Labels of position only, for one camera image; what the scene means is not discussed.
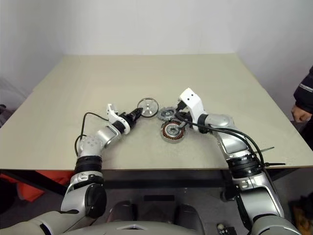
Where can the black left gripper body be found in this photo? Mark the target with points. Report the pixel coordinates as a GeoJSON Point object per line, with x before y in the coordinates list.
{"type": "Point", "coordinates": [128, 119]}

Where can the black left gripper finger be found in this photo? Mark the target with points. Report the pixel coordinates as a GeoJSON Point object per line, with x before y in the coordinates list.
{"type": "Point", "coordinates": [139, 116]}
{"type": "Point", "coordinates": [137, 112]}

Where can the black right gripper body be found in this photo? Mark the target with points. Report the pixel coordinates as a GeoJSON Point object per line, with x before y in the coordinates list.
{"type": "Point", "coordinates": [187, 113]}

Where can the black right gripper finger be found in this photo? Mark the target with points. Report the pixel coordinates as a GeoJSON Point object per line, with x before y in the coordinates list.
{"type": "Point", "coordinates": [185, 124]}
{"type": "Point", "coordinates": [184, 114]}

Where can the silver spoked rotor wheel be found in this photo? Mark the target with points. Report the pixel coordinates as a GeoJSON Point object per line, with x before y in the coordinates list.
{"type": "Point", "coordinates": [149, 107]}

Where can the copper wound motor stator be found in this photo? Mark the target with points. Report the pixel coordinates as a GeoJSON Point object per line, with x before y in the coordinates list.
{"type": "Point", "coordinates": [173, 132]}

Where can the grey toothed gear plate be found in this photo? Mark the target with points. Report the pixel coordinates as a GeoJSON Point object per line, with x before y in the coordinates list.
{"type": "Point", "coordinates": [167, 113]}

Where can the person's dark jacket forearm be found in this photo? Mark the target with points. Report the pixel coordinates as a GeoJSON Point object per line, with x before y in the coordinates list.
{"type": "Point", "coordinates": [305, 93]}

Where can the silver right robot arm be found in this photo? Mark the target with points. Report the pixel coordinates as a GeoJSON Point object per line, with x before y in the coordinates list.
{"type": "Point", "coordinates": [220, 121]}

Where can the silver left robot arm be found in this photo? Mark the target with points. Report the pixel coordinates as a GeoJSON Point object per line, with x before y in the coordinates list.
{"type": "Point", "coordinates": [102, 135]}

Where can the person's bare hand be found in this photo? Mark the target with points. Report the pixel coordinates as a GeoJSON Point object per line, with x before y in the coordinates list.
{"type": "Point", "coordinates": [300, 115]}

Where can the black table caster wheel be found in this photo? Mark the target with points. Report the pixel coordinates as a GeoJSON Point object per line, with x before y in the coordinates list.
{"type": "Point", "coordinates": [225, 195]}

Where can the black zip tie tail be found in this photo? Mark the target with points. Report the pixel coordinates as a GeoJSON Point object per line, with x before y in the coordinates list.
{"type": "Point", "coordinates": [266, 149]}
{"type": "Point", "coordinates": [276, 164]}

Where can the dark rounded shape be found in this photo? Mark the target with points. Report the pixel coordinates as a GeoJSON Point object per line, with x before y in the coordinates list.
{"type": "Point", "coordinates": [188, 213]}
{"type": "Point", "coordinates": [122, 210]}

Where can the small green black device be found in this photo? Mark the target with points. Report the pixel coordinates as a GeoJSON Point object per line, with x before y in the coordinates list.
{"type": "Point", "coordinates": [226, 230]}

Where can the grey robot torso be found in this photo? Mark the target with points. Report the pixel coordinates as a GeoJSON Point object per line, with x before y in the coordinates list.
{"type": "Point", "coordinates": [97, 228]}

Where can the orange object under table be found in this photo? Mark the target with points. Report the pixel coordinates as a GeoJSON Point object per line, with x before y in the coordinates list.
{"type": "Point", "coordinates": [29, 191]}

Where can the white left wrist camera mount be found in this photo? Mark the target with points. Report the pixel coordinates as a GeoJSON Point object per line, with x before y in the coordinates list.
{"type": "Point", "coordinates": [115, 118]}

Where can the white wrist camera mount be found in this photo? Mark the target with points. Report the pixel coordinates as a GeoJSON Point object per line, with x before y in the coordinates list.
{"type": "Point", "coordinates": [193, 98]}
{"type": "Point", "coordinates": [115, 118]}

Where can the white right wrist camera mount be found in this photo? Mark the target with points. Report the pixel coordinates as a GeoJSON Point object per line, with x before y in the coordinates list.
{"type": "Point", "coordinates": [193, 98]}

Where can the black metal table frame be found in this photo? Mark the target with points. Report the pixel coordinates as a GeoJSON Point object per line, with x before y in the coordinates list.
{"type": "Point", "coordinates": [159, 178]}

